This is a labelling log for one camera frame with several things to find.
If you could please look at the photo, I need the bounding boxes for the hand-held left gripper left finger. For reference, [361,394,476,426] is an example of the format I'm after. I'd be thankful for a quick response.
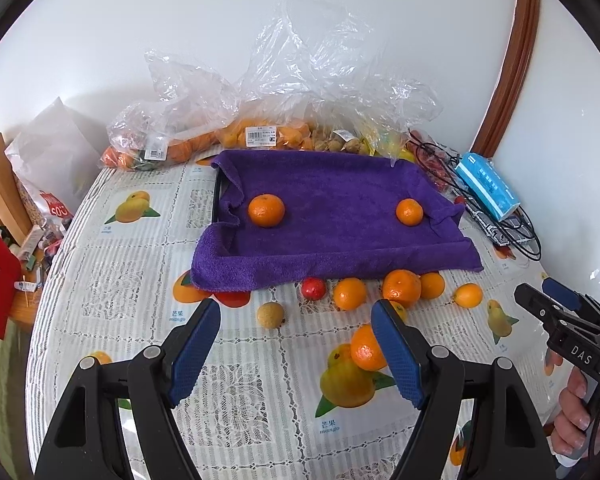
[34,298,222,480]

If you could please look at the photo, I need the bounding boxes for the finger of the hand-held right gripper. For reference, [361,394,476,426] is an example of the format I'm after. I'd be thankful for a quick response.
[514,283,563,327]
[541,277,600,335]

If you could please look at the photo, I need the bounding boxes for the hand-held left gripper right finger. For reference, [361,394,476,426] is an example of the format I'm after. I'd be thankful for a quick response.
[371,299,558,480]

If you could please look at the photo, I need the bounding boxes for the large mandarin orange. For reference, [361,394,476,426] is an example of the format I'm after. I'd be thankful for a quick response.
[382,269,423,307]

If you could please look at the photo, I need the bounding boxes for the smooth orange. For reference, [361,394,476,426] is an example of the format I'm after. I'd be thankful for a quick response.
[419,272,446,300]
[333,277,368,311]

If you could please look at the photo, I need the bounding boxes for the tan longan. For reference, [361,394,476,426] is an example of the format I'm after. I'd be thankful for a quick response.
[257,302,285,330]

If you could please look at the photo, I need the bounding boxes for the small red fruit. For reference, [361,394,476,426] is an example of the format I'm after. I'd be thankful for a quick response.
[300,278,327,302]

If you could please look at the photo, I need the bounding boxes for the person's right hand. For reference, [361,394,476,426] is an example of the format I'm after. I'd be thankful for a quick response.
[551,367,593,458]

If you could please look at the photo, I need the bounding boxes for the oval kumquat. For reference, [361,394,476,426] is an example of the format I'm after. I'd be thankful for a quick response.
[454,283,484,309]

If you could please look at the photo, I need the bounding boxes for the black and white patterned pouch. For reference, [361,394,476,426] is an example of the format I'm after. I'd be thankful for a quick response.
[472,207,513,247]

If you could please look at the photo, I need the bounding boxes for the blue tissue pack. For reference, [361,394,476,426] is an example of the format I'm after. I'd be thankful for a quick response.
[454,152,522,221]

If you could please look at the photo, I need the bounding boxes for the purple towel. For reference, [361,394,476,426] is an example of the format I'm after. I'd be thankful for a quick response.
[190,149,484,293]

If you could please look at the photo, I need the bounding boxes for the bag of cherry tomatoes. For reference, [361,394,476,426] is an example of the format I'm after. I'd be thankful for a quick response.
[407,129,462,192]

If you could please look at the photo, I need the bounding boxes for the red and white snack packet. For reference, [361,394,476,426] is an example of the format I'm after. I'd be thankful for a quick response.
[39,191,76,227]

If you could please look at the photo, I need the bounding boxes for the yellow plastic bag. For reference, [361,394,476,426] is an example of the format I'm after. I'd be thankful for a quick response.
[370,130,417,163]

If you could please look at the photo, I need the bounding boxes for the bag of longans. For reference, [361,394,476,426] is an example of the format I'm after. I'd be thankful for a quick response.
[310,125,372,156]

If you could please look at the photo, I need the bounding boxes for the bag of oranges, white label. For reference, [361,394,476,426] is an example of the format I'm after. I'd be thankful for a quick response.
[215,110,317,152]

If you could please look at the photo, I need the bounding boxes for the white plastic bag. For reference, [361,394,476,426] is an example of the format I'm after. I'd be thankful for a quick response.
[5,97,100,221]

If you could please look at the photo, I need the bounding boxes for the bag of mandarins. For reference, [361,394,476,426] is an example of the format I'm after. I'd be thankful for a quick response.
[100,50,241,172]

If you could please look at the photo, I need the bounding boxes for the wooden furniture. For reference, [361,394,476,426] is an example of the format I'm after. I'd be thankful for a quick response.
[0,132,37,242]

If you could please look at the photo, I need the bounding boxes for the large clear plastic bag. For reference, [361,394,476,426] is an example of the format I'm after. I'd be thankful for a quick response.
[237,0,443,161]

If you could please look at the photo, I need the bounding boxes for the black cables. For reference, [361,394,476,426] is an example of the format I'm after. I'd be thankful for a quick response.
[415,141,543,262]

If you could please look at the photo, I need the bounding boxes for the wooden door frame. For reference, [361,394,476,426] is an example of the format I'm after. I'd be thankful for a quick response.
[472,0,542,159]

